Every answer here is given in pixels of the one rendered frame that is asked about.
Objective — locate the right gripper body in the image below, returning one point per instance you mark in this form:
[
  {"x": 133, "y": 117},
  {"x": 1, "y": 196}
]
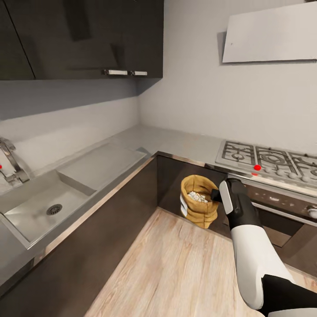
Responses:
[{"x": 215, "y": 195}]

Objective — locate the cabinet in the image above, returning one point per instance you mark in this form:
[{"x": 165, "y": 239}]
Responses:
[
  {"x": 90, "y": 39},
  {"x": 13, "y": 61}
]

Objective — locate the oven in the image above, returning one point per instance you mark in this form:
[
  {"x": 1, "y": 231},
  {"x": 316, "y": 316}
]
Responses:
[{"x": 288, "y": 218}]

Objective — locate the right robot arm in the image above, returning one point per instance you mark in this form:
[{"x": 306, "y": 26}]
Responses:
[{"x": 264, "y": 282}]

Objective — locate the burner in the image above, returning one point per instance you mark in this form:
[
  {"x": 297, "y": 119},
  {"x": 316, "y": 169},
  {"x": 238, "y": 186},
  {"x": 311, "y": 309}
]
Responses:
[{"x": 285, "y": 164}]

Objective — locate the popcorn bag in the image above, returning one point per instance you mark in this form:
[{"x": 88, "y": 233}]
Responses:
[{"x": 201, "y": 213}]

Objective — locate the drop in sink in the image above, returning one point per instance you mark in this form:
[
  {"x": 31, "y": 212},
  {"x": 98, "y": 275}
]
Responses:
[{"x": 35, "y": 207}]

